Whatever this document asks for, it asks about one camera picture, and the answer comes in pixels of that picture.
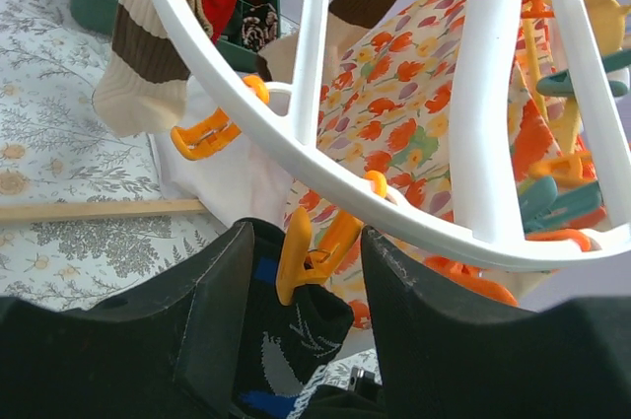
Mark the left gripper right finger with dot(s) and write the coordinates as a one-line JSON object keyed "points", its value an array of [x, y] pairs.
{"points": [[447, 352]]}

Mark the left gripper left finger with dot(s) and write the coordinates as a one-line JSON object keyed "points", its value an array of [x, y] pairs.
{"points": [[167, 348]]}

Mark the teal clothes clip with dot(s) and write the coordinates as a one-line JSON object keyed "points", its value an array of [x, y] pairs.
{"points": [[544, 208]]}

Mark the white round clip hanger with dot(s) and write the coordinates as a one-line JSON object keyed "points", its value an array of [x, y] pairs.
{"points": [[487, 229]]}

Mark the wooden clothes rack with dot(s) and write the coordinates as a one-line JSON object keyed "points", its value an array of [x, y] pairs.
{"points": [[57, 212]]}

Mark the white shirt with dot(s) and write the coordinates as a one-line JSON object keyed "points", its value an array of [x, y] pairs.
{"points": [[239, 181]]}

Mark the orange clip rim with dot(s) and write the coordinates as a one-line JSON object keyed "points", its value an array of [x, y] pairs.
{"points": [[205, 129]]}

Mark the beige brown striped sock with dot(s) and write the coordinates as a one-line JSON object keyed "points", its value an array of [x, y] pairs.
{"points": [[143, 88]]}

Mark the orange floral dress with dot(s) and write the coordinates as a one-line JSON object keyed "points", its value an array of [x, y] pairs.
{"points": [[387, 111]]}

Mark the green compartment box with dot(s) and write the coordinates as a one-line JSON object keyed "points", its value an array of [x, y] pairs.
{"points": [[254, 23]]}

